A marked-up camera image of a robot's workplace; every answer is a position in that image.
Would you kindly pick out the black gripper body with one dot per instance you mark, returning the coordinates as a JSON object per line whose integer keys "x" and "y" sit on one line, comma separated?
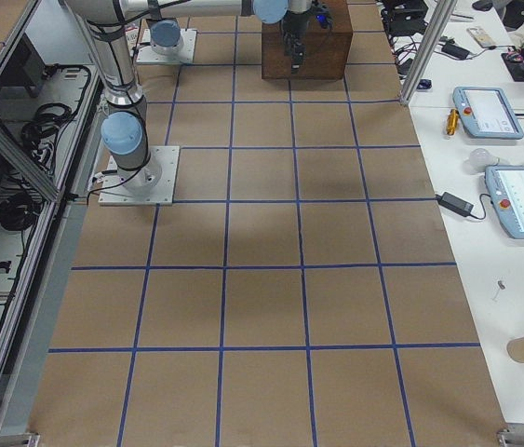
{"x": 295, "y": 24}

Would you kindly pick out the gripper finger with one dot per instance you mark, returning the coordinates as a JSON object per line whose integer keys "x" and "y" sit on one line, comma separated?
{"x": 297, "y": 56}
{"x": 287, "y": 40}

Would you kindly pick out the dark wooden cabinet box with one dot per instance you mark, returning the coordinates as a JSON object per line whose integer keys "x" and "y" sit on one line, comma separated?
{"x": 326, "y": 45}

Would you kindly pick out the small blue connector box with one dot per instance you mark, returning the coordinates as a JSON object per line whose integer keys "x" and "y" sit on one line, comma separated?
{"x": 424, "y": 85}

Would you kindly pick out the gold cylinder tool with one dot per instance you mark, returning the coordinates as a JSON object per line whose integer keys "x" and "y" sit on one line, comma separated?
{"x": 452, "y": 122}

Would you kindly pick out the far blue teach pendant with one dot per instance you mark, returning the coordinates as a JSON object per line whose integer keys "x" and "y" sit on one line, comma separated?
{"x": 486, "y": 113}

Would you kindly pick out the white light bulb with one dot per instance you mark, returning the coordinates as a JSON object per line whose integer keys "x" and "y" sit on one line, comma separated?
{"x": 479, "y": 159}

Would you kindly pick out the black power adapter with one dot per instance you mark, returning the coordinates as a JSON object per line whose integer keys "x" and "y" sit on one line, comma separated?
{"x": 455, "y": 204}

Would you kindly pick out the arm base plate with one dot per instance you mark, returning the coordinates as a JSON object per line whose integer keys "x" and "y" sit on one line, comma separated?
{"x": 153, "y": 54}
{"x": 153, "y": 185}

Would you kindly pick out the aluminium frame post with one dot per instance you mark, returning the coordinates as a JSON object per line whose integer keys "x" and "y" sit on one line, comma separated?
{"x": 436, "y": 25}

